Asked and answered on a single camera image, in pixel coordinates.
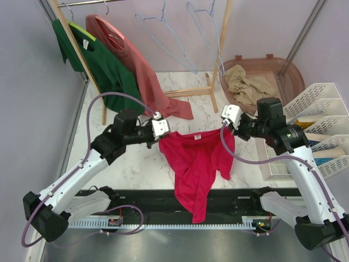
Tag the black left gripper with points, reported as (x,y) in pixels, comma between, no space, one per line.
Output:
(149,143)

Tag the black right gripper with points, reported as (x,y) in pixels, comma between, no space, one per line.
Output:
(239,132)

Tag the magenta t shirt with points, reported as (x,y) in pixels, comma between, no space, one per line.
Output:
(195,159)

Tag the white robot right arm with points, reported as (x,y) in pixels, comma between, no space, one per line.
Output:
(323,220)

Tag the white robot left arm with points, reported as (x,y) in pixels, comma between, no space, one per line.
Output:
(54,208)

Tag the green t shirt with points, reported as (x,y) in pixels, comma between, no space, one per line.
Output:
(107,70)

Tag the salmon pink t shirt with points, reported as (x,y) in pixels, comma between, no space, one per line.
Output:
(125,51)

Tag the silver hanger under green shirt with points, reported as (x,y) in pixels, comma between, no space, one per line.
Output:
(72,14)

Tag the beige crumpled garment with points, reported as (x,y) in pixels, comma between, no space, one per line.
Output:
(245,90)

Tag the yellow blue book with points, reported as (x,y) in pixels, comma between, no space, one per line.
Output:
(307,121)

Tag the blue cover book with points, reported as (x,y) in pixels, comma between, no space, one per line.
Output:
(315,139)

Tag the white plastic file organizer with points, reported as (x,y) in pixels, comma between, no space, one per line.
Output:
(323,99)

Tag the light blue book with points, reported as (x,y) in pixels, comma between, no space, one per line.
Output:
(324,156)

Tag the wooden clothes rack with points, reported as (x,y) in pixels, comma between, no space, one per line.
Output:
(199,91)

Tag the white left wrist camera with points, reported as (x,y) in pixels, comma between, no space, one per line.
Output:
(160,126)

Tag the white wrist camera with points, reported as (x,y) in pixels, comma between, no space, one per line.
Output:
(160,126)
(231,115)

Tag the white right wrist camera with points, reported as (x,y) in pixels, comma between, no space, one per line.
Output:
(231,115)

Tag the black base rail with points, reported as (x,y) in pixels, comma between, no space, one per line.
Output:
(221,203)

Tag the white slotted cable duct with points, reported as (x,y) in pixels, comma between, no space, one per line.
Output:
(114,222)

